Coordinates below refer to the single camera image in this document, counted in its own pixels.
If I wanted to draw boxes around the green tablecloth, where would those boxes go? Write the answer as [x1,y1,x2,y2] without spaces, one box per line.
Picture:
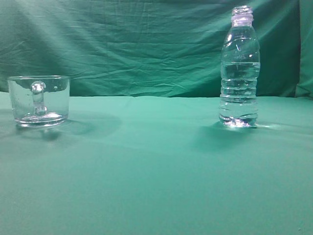
[0,93,313,235]

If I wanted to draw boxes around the clear glass mug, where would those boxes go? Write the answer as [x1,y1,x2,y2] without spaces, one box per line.
[7,75,70,127]

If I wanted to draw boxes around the green backdrop cloth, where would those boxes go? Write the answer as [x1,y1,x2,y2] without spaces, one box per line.
[0,0,313,97]

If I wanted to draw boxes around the clear plastic water bottle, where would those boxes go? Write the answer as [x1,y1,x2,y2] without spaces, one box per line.
[219,5,261,128]

